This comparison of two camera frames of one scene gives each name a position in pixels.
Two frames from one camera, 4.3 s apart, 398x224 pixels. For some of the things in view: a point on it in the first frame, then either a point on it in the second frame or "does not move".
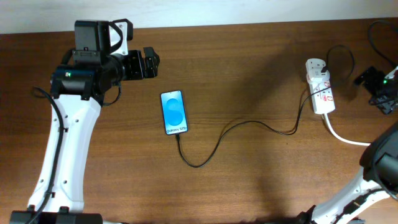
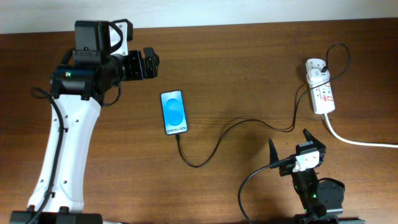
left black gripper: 137,69 does not move
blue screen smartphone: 173,112 does not move
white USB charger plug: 314,75 does not move
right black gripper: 376,86 -> 288,167
